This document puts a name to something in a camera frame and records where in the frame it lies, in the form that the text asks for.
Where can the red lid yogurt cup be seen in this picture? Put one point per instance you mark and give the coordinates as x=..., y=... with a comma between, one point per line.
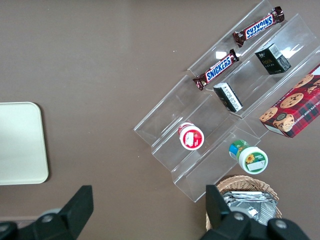
x=192, y=138

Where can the tan wicker basket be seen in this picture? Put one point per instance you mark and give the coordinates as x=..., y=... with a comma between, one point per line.
x=246, y=181

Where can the red plaid cookie box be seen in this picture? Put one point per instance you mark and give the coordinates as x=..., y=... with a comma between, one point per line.
x=295, y=107

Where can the clear acrylic stepped shelf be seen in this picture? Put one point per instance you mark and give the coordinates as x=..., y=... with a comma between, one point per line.
x=175, y=105

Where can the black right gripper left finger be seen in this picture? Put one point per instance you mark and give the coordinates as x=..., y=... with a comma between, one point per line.
x=65, y=220

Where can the cream plastic tray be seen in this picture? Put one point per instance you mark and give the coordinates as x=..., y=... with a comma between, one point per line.
x=20, y=142

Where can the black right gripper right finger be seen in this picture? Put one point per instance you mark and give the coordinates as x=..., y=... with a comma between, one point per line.
x=225, y=225

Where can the small black box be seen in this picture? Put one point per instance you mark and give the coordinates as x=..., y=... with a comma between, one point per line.
x=228, y=97
x=272, y=60

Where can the silver foil packet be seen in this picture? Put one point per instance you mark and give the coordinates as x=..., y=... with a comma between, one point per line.
x=252, y=205

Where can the green lid yogurt cup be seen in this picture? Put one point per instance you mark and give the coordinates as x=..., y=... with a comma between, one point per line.
x=251, y=160

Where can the snickers chocolate bar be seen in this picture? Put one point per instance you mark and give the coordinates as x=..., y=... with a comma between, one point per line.
x=217, y=68
x=258, y=27

